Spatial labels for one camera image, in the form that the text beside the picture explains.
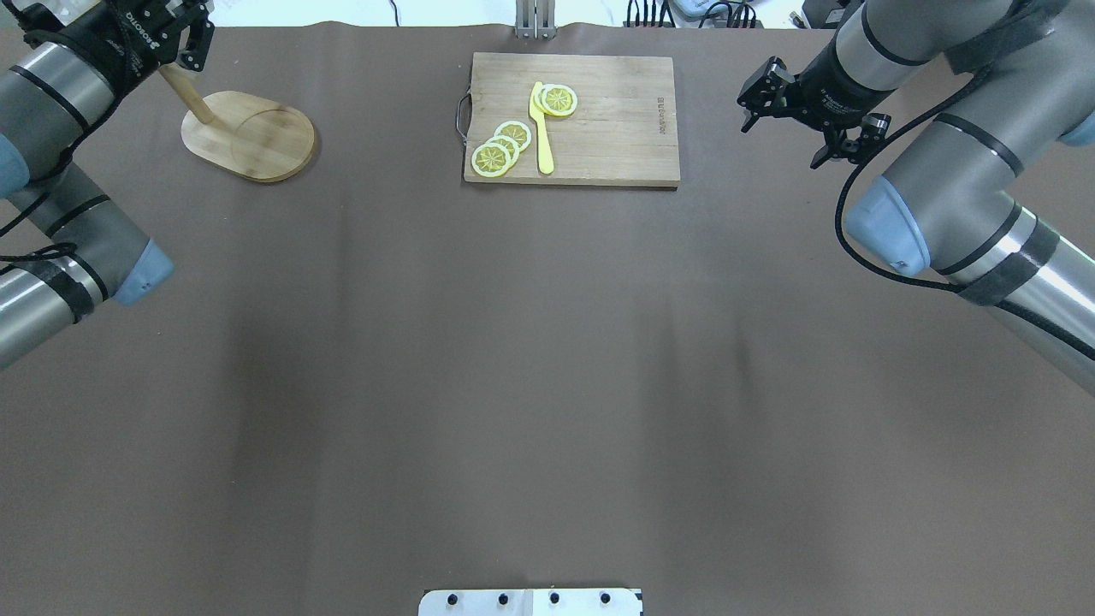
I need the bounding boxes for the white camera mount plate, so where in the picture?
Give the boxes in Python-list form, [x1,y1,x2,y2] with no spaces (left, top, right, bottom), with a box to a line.
[417,586,644,615]

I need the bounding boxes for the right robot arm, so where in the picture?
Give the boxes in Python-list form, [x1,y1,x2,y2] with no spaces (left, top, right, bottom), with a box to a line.
[737,1,1094,391]

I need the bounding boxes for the wooden cutting board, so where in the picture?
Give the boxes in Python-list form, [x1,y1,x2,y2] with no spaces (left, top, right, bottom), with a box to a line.
[463,51,681,190]

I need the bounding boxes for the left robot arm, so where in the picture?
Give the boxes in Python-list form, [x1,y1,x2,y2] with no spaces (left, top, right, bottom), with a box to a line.
[1,1,215,367]

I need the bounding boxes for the lemon slice back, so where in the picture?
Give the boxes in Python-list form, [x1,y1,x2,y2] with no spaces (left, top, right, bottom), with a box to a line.
[494,120,533,151]

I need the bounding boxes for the aluminium frame post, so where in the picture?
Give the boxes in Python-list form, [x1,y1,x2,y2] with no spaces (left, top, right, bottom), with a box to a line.
[515,0,558,40]

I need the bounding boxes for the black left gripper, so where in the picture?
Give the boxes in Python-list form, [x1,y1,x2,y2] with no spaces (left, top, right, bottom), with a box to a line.
[22,1,215,74]

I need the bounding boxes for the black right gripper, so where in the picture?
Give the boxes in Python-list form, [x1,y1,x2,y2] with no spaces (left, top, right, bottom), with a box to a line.
[737,57,891,170]

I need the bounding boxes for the lemon slice on knife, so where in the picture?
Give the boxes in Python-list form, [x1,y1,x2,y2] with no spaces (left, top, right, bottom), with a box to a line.
[532,83,578,117]

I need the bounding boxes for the lemon slice middle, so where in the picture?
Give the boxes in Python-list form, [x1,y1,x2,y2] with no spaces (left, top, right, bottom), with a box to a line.
[488,135,523,160]

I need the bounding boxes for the yellow plastic knife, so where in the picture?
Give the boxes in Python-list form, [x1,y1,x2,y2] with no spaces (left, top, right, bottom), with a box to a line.
[528,81,555,175]

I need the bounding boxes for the lemon slice front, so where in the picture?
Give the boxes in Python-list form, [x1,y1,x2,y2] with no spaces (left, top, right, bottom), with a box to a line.
[470,143,515,178]

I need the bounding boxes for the wooden cup storage rack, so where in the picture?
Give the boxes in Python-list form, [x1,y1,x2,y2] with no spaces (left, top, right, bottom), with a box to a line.
[159,65,316,183]

